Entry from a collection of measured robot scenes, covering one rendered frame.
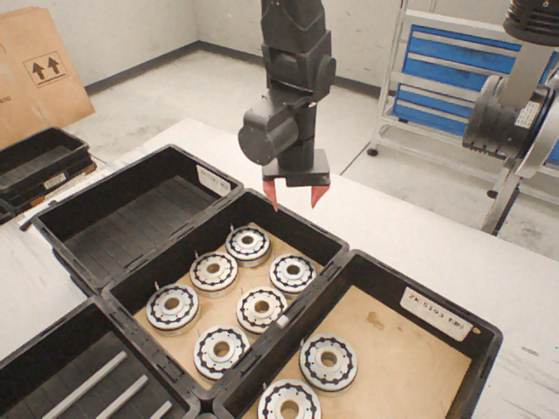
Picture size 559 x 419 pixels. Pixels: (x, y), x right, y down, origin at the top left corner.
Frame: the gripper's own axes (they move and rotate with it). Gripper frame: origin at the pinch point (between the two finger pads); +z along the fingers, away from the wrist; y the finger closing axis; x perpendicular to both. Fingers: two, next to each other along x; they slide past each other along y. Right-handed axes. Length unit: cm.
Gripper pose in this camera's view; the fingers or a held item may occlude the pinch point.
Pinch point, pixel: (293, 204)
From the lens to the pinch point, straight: 63.0
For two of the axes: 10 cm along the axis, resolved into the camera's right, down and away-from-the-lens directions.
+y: 10.0, -0.6, 0.5
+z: 0.1, 7.3, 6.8
